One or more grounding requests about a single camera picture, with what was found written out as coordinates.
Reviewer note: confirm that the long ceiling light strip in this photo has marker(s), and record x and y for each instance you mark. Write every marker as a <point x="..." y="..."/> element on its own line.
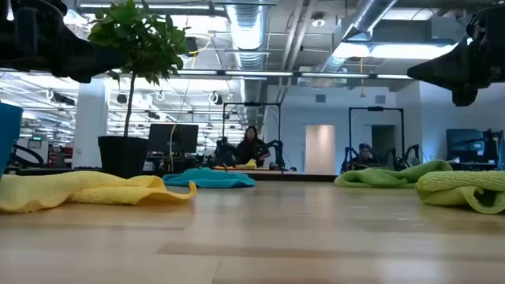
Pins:
<point x="256" y="73"/>

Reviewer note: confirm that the black aluminium table frame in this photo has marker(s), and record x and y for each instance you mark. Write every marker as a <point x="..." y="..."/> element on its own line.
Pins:
<point x="296" y="177"/>

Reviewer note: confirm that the silver round ventilation duct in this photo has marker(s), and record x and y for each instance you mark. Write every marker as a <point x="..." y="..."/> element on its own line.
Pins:
<point x="246" y="27"/>

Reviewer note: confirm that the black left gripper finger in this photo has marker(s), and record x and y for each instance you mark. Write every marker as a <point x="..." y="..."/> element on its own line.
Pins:
<point x="90" y="63"/>

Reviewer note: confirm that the yellow microfiber towel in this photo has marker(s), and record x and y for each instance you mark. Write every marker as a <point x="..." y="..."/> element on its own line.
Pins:
<point x="47" y="189"/>

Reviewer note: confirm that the blue storage bin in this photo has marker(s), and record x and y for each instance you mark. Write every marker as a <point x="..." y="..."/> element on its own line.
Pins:
<point x="8" y="134"/>

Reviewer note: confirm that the silver slanted ventilation duct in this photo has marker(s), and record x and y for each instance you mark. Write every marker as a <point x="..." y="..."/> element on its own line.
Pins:
<point x="371" y="16"/>

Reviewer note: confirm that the green plant in black pot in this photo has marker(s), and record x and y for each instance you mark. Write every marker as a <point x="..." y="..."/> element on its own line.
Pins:
<point x="138" y="31"/>

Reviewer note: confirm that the white lit door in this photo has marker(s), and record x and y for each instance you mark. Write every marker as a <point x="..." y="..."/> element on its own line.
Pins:
<point x="319" y="150"/>

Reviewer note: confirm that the teal microfiber towel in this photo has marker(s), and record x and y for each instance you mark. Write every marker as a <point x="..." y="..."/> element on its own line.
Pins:
<point x="209" y="179"/>

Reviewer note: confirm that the white round pillar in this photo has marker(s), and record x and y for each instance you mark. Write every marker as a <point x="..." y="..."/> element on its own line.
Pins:
<point x="90" y="126"/>

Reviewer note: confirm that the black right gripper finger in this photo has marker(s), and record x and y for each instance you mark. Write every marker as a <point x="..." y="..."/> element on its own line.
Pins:
<point x="450" y="67"/>

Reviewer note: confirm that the black computer monitor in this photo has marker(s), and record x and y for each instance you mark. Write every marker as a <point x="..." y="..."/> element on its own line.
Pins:
<point x="463" y="144"/>
<point x="181" y="138"/>

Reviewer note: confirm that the black metal station frame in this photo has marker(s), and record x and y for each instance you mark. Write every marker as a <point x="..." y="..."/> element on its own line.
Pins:
<point x="375" y="108"/>
<point x="252" y="103"/>

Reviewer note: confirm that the other station black robot arm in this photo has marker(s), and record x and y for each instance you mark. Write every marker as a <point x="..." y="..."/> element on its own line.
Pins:
<point x="276" y="152"/>
<point x="225" y="152"/>
<point x="349" y="158"/>
<point x="410" y="155"/>

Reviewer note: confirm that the person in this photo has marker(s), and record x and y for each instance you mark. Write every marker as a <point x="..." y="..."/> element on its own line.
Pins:
<point x="250" y="148"/>
<point x="363" y="155"/>

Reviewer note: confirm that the lime green microfiber towel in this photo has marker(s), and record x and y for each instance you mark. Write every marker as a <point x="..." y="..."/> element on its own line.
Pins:
<point x="453" y="185"/>

